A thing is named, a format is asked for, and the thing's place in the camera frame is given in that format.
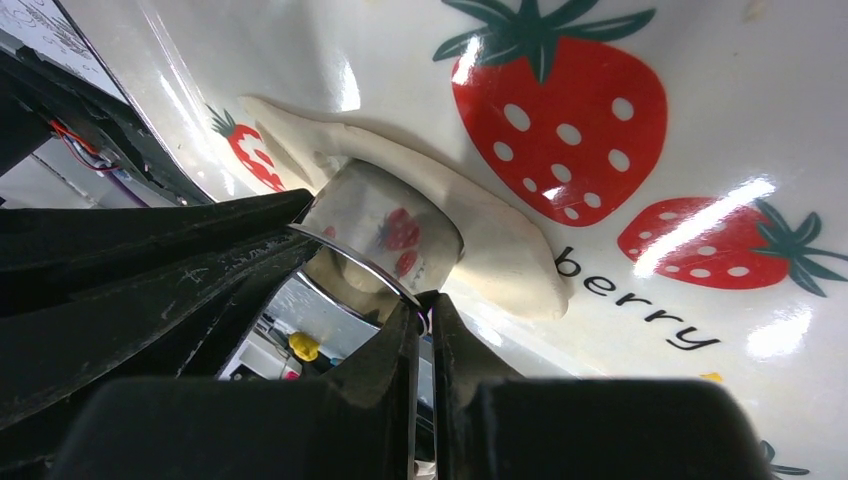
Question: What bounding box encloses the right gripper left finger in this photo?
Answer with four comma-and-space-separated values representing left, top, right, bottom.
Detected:
50, 305, 419, 479

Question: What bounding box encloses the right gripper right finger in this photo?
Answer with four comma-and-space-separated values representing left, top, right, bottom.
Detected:
431, 294, 770, 479

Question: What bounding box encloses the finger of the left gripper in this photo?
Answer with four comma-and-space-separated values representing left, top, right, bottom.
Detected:
1, 189, 313, 317
1, 232, 320, 428

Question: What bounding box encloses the white dough piece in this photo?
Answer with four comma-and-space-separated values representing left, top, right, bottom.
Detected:
238, 95, 571, 323

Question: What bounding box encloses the metal round cookie cutter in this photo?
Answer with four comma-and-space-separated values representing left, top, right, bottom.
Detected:
292, 160, 464, 326

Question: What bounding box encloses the strawberry pattern rectangular tray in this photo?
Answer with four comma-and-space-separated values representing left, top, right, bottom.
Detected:
63, 1, 847, 479

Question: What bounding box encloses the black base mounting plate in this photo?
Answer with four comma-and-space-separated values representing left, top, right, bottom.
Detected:
1, 47, 212, 206

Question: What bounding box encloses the floral tablecloth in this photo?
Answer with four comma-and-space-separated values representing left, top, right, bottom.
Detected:
1, 0, 128, 103

